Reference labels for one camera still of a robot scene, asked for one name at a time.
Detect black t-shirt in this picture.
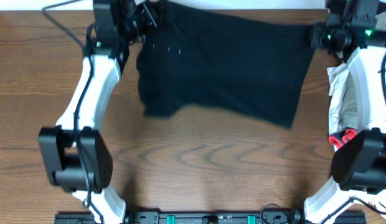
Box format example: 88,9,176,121
136,1,314,128

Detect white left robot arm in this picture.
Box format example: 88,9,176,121
38,1,161,223

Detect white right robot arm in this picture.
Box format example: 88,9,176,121
303,22,386,223

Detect white garment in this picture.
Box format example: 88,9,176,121
327,63,349,134

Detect khaki folded garment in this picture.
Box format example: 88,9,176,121
339,73,358,129

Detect red and black garment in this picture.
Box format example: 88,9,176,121
328,128,357,151

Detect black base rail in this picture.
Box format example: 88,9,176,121
54,207,367,224

